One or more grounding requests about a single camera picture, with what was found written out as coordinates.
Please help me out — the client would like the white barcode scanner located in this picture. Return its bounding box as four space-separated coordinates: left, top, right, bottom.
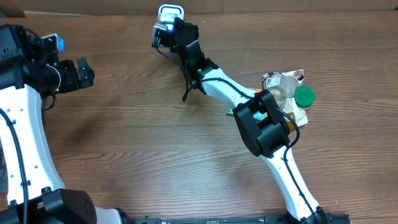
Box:
158 4 185 21

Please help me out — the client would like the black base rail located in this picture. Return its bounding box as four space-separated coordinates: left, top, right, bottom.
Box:
130 213 351 224

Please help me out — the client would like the teal wet wipes pack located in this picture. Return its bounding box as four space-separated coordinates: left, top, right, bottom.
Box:
227 108 264 121

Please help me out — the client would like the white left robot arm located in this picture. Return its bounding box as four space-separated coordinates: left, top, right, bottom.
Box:
1 24 129 223

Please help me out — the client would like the brown clear snack pouch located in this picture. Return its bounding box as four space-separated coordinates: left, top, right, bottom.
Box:
262 70 308 127

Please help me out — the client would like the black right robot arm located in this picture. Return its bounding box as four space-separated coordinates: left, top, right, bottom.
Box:
152 14 328 223

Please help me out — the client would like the blue-green tissue pack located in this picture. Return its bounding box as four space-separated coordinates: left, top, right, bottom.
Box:
159 12 180 32

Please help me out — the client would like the orange Kleenex tissue pack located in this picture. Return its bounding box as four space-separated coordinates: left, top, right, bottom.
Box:
248 88 262 93

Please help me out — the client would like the green-lid jar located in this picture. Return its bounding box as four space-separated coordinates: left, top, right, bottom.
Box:
294 86 316 109

